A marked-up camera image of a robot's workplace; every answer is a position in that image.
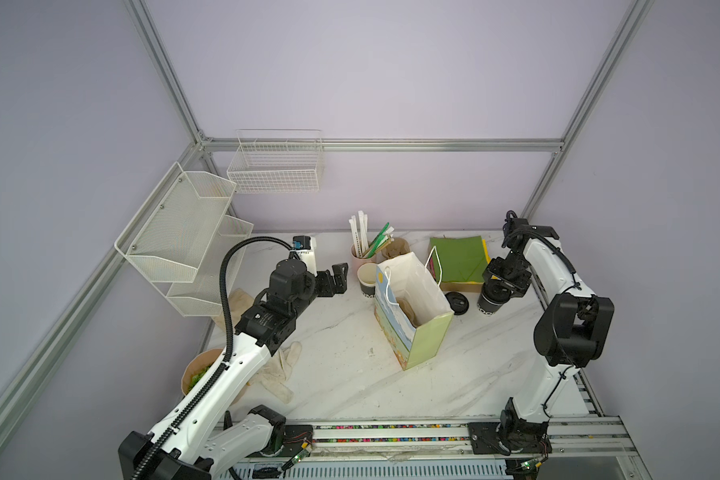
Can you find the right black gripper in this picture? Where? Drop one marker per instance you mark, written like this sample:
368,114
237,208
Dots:
517,285

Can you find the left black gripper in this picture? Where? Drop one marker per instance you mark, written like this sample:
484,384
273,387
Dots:
327,289

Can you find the black plastic cup lid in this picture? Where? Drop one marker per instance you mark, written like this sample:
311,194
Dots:
495,291

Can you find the green paper gift bag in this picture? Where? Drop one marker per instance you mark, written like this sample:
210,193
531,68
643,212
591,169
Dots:
407,277

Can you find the black white paper coffee cup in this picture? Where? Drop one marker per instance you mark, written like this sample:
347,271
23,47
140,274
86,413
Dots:
487,307

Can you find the single brown pulp cup carrier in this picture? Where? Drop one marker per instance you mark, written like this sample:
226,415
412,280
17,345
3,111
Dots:
409,312

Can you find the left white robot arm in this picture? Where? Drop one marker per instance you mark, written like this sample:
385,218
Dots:
216,384

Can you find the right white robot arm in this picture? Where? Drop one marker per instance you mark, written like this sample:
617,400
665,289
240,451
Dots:
570,333

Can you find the stacked paper coffee cup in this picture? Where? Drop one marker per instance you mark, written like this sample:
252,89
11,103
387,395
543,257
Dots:
366,275

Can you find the yellow napkin stack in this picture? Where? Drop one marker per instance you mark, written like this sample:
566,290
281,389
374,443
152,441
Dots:
485,250

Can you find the cardboard napkin box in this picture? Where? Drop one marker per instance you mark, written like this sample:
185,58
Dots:
462,288

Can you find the green napkin stack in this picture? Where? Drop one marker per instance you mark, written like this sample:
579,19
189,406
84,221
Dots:
459,259

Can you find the brown pulp cup carriers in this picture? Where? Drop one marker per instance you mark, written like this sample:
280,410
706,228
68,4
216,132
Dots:
396,247

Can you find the white mesh two-tier shelf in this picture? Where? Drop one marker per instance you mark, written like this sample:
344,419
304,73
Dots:
178,238

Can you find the paper bowl with greens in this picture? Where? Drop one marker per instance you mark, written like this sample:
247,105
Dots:
197,368

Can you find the white wire basket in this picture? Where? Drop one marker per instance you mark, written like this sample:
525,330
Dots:
277,161

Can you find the aluminium frame rail base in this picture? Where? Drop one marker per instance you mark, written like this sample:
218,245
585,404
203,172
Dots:
594,436

